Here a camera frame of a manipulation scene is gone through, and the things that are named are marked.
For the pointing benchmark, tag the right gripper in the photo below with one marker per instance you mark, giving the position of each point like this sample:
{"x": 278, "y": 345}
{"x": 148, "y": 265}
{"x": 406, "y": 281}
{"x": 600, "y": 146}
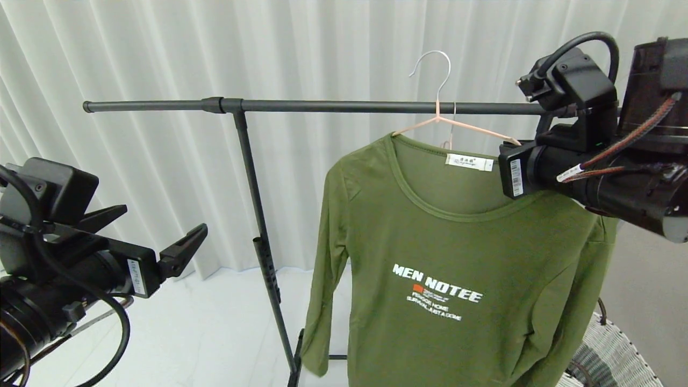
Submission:
{"x": 548, "y": 169}

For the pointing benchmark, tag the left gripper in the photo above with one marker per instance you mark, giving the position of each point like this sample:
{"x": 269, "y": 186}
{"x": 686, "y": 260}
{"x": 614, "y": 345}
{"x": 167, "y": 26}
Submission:
{"x": 102, "y": 266}

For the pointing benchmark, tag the pink clothes hanger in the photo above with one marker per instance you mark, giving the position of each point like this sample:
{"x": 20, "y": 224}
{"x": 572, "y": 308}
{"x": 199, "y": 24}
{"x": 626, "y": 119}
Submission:
{"x": 454, "y": 121}
{"x": 484, "y": 132}

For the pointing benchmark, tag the green long-sleeved shirt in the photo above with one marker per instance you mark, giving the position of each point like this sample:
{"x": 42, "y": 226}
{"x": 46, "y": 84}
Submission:
{"x": 457, "y": 242}

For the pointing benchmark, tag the white laundry basket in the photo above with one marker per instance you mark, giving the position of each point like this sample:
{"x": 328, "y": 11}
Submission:
{"x": 618, "y": 355}

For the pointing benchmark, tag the black clothes rack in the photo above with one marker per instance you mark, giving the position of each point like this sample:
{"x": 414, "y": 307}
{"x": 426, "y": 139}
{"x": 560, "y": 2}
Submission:
{"x": 322, "y": 106}

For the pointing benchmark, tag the white curtain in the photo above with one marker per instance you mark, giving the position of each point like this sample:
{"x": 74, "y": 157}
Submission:
{"x": 161, "y": 54}

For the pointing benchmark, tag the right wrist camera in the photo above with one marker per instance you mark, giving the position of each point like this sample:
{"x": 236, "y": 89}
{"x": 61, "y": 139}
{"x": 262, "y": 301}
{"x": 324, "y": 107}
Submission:
{"x": 580, "y": 80}

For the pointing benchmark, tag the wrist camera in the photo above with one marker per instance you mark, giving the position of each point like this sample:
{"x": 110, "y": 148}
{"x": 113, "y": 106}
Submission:
{"x": 48, "y": 188}
{"x": 580, "y": 80}

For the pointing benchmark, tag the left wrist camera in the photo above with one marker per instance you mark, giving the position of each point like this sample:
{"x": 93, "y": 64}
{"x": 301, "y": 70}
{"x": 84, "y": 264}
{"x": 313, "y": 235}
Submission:
{"x": 48, "y": 188}

